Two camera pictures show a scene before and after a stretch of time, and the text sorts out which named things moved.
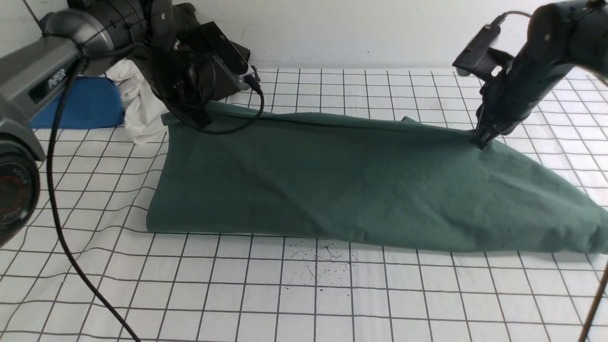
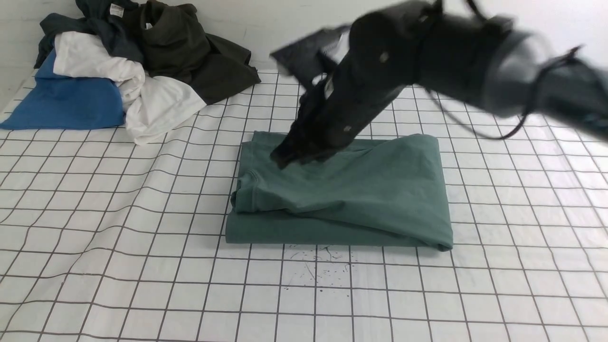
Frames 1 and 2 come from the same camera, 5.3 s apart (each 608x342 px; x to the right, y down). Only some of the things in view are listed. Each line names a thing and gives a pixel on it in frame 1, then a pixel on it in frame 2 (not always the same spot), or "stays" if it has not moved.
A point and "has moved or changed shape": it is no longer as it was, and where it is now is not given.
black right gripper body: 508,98 -> 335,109
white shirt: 146,114 stays
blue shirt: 91,102 stays
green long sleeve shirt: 222,168 has moved or changed shape
